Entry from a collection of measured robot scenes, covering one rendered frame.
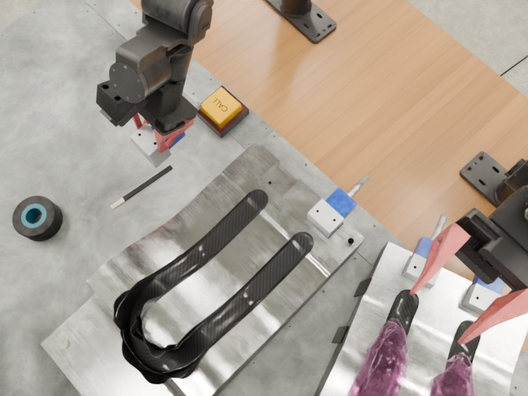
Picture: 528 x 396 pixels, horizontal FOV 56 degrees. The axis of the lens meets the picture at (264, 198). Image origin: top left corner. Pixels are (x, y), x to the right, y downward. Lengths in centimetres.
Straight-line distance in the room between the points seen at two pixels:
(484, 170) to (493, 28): 135
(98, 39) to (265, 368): 77
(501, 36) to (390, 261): 158
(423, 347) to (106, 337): 51
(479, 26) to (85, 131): 171
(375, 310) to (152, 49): 53
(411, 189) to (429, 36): 36
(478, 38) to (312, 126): 137
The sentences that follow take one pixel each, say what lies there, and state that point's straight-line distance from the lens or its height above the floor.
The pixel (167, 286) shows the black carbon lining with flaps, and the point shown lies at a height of 92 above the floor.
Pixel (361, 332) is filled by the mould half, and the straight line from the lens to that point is 83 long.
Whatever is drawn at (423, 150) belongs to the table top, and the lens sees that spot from 103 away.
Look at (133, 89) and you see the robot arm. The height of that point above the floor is 115.
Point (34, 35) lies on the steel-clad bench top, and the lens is 125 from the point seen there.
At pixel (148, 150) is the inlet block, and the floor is 96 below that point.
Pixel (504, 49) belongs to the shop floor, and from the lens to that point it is 229.
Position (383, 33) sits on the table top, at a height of 80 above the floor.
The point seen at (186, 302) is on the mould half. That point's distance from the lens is 79.
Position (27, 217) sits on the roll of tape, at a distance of 102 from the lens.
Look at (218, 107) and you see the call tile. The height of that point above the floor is 84.
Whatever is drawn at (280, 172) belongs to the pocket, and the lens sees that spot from 90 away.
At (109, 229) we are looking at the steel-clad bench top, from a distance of 98.
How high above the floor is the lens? 170
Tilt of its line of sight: 71 degrees down
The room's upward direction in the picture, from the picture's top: 3 degrees counter-clockwise
